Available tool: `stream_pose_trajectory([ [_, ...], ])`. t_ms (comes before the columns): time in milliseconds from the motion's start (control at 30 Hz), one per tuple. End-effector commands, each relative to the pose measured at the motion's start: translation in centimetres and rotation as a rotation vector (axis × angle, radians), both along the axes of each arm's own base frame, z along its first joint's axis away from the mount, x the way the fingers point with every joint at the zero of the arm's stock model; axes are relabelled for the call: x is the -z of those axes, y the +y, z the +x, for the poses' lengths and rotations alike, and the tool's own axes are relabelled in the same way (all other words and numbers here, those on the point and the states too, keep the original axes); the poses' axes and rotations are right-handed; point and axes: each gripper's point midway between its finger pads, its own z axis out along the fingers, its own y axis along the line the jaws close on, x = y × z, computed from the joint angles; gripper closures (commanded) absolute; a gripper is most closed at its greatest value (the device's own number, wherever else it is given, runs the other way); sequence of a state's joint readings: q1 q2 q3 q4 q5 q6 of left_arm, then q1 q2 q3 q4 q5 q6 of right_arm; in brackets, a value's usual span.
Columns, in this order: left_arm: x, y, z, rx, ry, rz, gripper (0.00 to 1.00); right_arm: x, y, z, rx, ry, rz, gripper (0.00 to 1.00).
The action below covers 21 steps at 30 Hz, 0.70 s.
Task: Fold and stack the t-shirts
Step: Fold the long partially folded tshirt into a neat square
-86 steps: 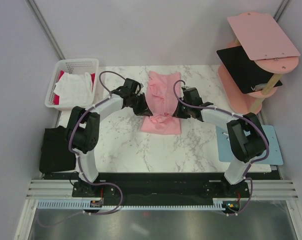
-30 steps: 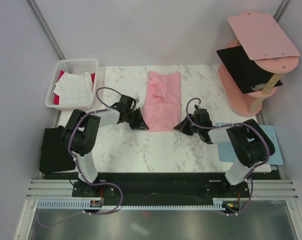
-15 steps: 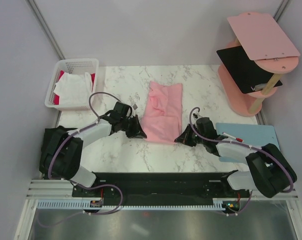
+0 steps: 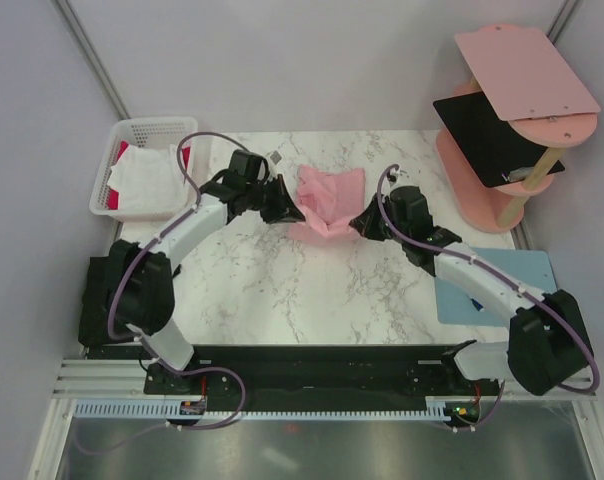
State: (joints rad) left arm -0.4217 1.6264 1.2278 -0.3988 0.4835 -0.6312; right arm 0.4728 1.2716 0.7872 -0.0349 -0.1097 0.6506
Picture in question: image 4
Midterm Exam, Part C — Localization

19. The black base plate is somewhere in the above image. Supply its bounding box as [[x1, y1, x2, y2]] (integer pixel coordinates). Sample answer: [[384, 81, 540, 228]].
[[84, 343, 503, 414]]

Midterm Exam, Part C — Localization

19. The black board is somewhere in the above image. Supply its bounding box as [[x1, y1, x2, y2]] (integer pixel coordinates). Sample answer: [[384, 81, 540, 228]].
[[433, 92, 547, 188]]

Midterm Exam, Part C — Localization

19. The white cable duct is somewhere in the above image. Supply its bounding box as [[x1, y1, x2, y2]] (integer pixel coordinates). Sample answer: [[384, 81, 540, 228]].
[[74, 397, 488, 419]]

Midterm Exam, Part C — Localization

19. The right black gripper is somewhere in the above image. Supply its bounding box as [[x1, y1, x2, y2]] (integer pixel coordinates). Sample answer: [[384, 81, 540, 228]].
[[352, 193, 409, 244]]

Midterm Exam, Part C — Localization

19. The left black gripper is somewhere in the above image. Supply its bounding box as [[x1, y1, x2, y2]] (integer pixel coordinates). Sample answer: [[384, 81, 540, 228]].
[[245, 175, 304, 225]]

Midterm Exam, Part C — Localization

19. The black t shirt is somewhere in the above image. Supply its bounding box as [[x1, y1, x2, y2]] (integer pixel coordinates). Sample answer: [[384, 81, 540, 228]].
[[78, 257, 112, 348]]

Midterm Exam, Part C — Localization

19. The pink tiered shelf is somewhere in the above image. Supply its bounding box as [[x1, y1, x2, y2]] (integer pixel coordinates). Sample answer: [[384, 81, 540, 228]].
[[436, 24, 601, 233]]

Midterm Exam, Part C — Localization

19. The red t shirt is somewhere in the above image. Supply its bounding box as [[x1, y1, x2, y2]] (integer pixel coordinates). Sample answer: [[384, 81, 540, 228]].
[[106, 141, 192, 211]]

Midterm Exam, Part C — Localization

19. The pink t shirt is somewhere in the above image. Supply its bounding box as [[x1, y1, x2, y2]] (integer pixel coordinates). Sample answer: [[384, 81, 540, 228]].
[[288, 165, 366, 246]]

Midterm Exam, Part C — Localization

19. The white plastic basket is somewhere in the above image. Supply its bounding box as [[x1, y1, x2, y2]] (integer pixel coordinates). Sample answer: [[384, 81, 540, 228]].
[[89, 116, 198, 222]]

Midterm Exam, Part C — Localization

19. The light blue mat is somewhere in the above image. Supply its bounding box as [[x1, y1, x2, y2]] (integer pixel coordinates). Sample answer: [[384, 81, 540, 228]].
[[434, 248, 557, 327]]

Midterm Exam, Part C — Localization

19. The blue capped marker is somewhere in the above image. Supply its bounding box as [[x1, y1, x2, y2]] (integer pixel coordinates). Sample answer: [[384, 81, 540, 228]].
[[471, 299, 484, 312]]

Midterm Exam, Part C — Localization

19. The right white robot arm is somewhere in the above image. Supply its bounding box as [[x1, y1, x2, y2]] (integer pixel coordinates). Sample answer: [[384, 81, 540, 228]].
[[350, 186, 601, 396]]

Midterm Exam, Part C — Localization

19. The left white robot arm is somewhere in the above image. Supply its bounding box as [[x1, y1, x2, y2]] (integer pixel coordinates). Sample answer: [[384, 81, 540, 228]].
[[78, 149, 305, 393]]

